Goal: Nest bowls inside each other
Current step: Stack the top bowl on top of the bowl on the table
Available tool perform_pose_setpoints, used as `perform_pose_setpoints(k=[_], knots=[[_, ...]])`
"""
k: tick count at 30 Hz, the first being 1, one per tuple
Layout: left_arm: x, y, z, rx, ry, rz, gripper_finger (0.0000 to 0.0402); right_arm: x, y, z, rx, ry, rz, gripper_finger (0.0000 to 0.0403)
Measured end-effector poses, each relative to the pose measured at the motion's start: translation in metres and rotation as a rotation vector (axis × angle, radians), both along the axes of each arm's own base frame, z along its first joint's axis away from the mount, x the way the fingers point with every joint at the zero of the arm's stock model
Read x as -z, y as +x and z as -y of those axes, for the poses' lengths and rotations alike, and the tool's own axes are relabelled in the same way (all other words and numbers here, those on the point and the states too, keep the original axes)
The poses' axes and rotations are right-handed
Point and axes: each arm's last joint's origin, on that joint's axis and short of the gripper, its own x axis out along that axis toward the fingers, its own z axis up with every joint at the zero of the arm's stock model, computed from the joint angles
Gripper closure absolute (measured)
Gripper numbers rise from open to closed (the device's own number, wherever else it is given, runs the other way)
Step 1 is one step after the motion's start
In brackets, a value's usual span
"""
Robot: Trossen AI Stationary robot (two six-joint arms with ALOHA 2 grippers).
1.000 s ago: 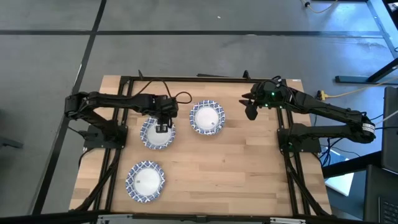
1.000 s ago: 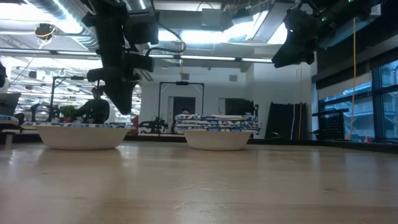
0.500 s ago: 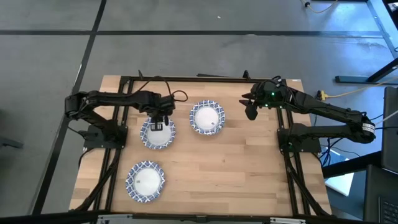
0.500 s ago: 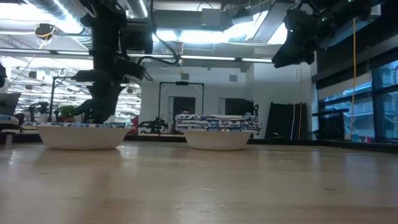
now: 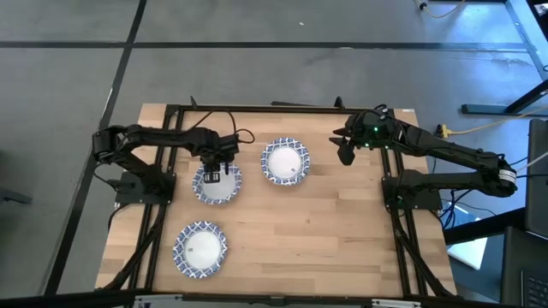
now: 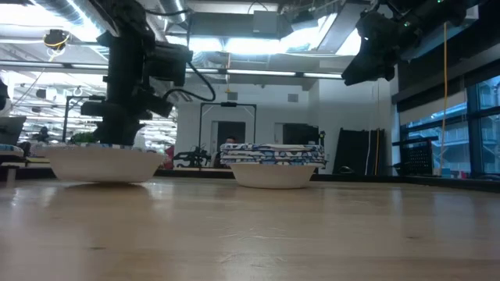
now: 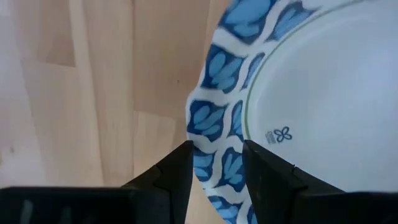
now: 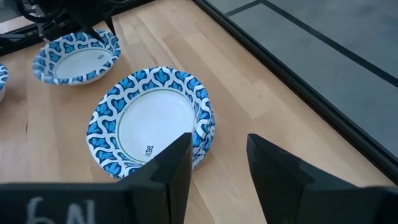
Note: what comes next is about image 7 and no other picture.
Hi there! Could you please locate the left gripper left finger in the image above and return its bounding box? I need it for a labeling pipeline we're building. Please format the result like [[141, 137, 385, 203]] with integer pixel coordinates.
[[121, 139, 195, 224]]

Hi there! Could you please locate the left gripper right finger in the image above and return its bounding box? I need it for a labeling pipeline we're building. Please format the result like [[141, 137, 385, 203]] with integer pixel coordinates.
[[241, 139, 345, 224]]

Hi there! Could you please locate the blue patterned paper bowl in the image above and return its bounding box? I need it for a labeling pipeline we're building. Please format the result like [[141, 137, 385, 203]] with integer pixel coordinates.
[[185, 0, 398, 224]]

